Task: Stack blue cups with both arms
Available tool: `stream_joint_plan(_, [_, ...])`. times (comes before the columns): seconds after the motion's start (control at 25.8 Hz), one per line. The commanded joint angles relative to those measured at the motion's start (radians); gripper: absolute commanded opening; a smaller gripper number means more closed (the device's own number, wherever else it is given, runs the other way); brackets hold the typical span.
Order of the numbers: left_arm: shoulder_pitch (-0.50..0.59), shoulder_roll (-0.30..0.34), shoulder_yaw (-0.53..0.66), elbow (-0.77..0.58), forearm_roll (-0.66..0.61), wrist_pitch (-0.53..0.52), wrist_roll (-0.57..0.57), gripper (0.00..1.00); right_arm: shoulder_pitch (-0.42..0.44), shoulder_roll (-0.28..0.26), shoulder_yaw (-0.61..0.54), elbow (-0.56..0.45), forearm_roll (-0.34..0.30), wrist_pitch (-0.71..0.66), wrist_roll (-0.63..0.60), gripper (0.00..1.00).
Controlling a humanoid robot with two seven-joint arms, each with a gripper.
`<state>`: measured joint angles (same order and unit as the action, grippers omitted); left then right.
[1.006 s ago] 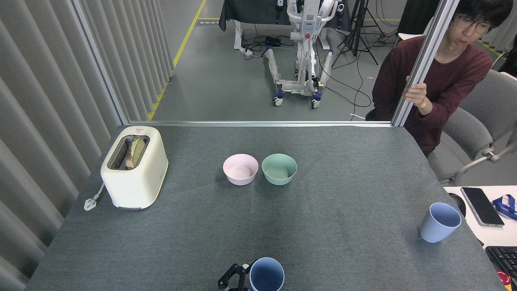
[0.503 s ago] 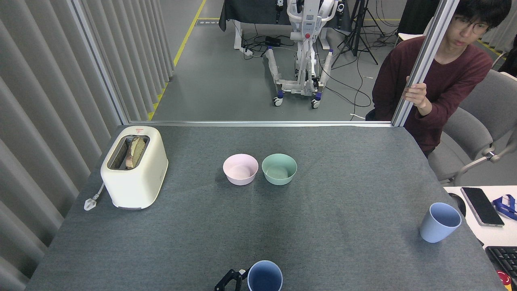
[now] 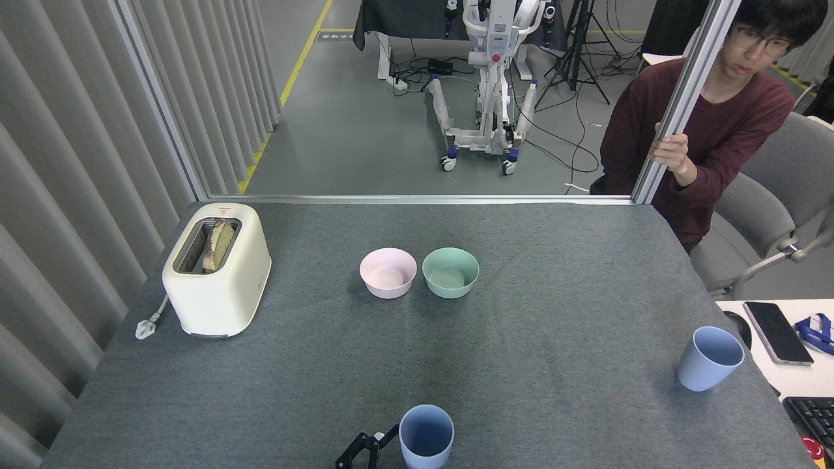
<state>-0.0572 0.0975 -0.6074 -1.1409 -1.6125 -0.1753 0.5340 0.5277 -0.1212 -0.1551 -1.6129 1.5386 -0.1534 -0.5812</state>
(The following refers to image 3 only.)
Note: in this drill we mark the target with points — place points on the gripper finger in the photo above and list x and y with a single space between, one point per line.
361 449

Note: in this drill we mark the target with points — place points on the blue plastic cup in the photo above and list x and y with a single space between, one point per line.
700 374
427 459

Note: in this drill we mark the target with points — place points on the person's left hand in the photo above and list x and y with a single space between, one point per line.
674 151

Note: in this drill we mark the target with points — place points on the pink bowl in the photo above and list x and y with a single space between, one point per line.
384 290

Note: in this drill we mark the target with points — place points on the green bowl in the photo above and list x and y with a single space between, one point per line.
449 290

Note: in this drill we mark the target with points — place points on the cream toaster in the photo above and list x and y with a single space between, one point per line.
241 260

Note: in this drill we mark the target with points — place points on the white toaster power plug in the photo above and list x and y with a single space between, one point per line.
144 327

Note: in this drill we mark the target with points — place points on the bread slice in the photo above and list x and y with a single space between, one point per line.
220 244

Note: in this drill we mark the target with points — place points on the white power strip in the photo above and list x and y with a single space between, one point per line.
400 83

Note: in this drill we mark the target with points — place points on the black power adapter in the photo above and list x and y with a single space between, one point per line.
440 66

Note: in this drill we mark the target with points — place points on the black computer mouse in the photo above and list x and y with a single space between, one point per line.
739 329

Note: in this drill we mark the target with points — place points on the black smartphone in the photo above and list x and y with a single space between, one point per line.
777 333

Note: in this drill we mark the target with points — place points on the table with black cloth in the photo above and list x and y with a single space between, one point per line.
404 16

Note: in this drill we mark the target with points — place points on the white stand on wheels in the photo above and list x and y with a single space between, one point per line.
498 32

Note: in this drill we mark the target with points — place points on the white side table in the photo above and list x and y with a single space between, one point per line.
801 381

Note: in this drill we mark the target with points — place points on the red round object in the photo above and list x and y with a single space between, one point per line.
812 449

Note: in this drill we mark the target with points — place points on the grey chair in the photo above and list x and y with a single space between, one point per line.
749 215

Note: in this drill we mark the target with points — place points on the black keyboard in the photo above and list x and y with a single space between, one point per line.
814 417

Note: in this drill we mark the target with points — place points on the black tripod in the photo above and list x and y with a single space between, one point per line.
580 32

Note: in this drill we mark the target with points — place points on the white chair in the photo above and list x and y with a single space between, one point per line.
658 59

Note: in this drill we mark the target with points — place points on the person's glasses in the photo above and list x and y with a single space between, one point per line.
775 45

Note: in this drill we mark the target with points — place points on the seated person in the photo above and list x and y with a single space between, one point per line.
824 101

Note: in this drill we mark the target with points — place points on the silver table rail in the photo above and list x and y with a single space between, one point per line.
391 198

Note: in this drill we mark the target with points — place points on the silver post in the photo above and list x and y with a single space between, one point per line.
690 85

